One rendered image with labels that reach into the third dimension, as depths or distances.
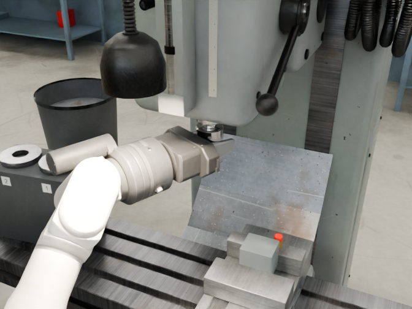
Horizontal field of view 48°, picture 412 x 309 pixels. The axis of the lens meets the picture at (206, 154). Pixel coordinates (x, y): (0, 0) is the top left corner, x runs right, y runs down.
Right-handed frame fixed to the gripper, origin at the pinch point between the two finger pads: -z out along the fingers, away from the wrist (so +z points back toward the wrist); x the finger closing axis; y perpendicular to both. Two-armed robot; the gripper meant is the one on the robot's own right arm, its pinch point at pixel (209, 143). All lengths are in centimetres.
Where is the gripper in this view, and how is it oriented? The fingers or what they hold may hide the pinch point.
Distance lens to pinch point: 79.0
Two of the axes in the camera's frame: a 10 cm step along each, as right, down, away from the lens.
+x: -6.5, -3.7, 6.7
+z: -7.6, 3.0, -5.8
